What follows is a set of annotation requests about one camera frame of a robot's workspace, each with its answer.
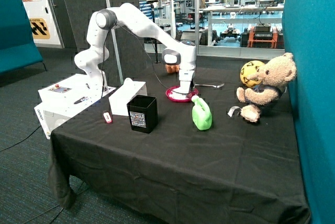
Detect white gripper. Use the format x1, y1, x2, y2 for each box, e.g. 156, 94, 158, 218
179, 70, 195, 94

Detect pink plastic plate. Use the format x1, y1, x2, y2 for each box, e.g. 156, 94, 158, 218
165, 85, 199, 103

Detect white tissue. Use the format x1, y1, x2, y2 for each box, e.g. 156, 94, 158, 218
167, 86, 194, 102

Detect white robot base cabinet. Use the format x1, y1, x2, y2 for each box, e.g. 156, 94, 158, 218
34, 74, 116, 139

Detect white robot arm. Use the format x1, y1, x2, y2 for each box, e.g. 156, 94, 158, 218
74, 3, 196, 95

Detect small brown plush toy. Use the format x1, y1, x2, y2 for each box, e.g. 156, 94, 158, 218
165, 64, 180, 74

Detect silver fork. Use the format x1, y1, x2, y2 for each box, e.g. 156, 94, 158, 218
195, 83, 225, 89

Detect green plastic jug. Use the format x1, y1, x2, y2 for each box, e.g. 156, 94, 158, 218
192, 95, 213, 130

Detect black square container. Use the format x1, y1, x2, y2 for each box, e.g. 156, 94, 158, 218
127, 95, 158, 133

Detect white paper tag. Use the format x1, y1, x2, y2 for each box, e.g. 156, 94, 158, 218
227, 106, 241, 117

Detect yellow black ball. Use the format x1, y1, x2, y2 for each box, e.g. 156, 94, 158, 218
240, 60, 265, 88

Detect white tissue box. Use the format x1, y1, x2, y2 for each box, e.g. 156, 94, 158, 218
109, 77, 147, 116

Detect black tablecloth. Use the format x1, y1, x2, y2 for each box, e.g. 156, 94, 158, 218
48, 66, 311, 223

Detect black tripod stand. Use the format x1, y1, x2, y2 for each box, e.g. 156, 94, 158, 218
146, 0, 160, 64

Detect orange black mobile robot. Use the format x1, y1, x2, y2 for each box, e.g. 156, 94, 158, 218
247, 24, 278, 49

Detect red white small device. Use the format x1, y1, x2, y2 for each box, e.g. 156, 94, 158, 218
103, 111, 113, 124

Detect beige teddy bear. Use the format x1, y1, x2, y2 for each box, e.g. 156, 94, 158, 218
236, 52, 297, 123

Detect black marker pen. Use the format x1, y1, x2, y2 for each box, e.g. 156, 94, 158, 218
74, 97, 88, 104

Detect teal partition panel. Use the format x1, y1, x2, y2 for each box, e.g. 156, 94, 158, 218
283, 0, 334, 223

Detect yellow black hazard sign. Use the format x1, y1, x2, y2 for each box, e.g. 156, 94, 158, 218
29, 18, 50, 40

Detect teal sofa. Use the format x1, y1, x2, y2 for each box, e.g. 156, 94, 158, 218
0, 0, 43, 74

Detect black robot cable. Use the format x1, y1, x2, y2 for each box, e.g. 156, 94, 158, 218
0, 24, 184, 153

